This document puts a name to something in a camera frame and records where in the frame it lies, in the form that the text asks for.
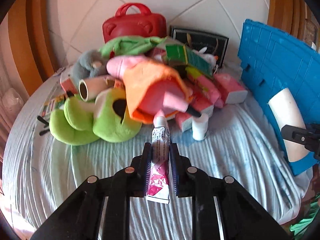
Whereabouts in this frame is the white paper roll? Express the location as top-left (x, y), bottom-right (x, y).
top-left (268, 88), bottom-right (313, 163)

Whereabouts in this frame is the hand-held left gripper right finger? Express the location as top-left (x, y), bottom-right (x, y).
top-left (169, 143), bottom-right (292, 240)

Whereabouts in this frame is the translucent plastic sheet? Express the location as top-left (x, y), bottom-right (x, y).
top-left (0, 87), bottom-right (24, 135)

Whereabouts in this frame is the pink tissue packet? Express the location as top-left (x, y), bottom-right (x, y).
top-left (176, 111), bottom-right (200, 133)
top-left (215, 73), bottom-right (248, 105)
top-left (191, 91), bottom-right (215, 117)

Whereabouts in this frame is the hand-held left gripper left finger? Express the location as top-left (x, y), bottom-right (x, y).
top-left (30, 142), bottom-right (152, 240)

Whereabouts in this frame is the small paper roll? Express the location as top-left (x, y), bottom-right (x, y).
top-left (79, 77), bottom-right (113, 102)

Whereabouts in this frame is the red handbag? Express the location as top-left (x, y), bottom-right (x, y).
top-left (102, 3), bottom-right (167, 44)

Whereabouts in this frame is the green cardboard box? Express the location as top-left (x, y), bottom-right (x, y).
top-left (165, 44), bottom-right (214, 77)

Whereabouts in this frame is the wooden frame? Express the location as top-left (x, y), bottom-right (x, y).
top-left (267, 0), bottom-right (308, 40)
top-left (0, 0), bottom-right (65, 98)

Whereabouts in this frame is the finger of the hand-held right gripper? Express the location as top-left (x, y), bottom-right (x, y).
top-left (280, 123), bottom-right (320, 160)

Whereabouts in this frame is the light green cloth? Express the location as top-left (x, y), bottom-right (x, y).
top-left (99, 35), bottom-right (167, 57)

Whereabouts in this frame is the blue plastic crate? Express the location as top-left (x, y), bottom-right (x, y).
top-left (237, 19), bottom-right (320, 176)

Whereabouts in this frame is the grey plush toy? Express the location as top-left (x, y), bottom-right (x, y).
top-left (69, 50), bottom-right (110, 87)

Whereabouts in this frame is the white plush toy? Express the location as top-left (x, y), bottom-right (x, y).
top-left (195, 46), bottom-right (220, 69)

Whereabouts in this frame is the dark green fabric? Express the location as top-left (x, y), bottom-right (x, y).
top-left (290, 202), bottom-right (320, 235)

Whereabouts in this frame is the white plastic bottle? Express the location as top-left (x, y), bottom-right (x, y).
top-left (192, 113), bottom-right (209, 141)

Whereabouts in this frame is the pink white tube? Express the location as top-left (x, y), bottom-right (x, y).
top-left (146, 112), bottom-right (172, 204)

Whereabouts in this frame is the black gift box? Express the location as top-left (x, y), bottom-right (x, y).
top-left (169, 25), bottom-right (230, 68)

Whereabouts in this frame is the green frog plush toy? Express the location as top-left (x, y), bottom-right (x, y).
top-left (49, 88), bottom-right (143, 146)

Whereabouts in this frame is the pink yellow packet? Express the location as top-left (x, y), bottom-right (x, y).
top-left (186, 66), bottom-right (223, 108)

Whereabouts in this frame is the light blue striped tablecloth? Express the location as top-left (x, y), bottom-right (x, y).
top-left (2, 62), bottom-right (313, 240)

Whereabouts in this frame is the colourful card pack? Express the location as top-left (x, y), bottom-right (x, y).
top-left (41, 94), bottom-right (69, 117)

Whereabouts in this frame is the pink white small box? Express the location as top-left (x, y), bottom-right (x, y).
top-left (60, 72), bottom-right (78, 94)

